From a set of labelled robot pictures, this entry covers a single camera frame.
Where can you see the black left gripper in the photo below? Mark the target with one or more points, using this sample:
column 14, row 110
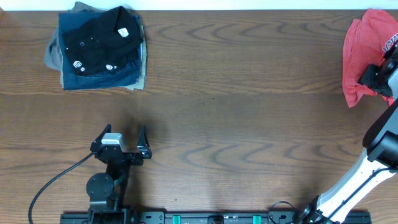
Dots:
column 128, row 156

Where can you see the navy blue folded garment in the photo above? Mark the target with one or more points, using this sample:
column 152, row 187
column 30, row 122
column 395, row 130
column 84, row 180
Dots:
column 70, row 81

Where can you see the black folded shirt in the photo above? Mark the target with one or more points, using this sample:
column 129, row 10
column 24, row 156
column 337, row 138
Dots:
column 105, row 43

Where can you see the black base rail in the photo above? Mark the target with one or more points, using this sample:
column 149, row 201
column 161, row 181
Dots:
column 206, row 218

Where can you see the red soccer t-shirt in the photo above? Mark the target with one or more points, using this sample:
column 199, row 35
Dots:
column 366, row 42

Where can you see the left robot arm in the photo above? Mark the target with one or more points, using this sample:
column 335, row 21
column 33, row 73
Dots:
column 106, row 189

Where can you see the grey folded garment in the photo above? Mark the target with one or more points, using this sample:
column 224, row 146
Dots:
column 53, row 55

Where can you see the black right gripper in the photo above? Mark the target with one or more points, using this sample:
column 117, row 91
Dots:
column 369, row 79

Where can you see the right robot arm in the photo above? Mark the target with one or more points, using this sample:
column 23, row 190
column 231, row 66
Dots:
column 376, row 163

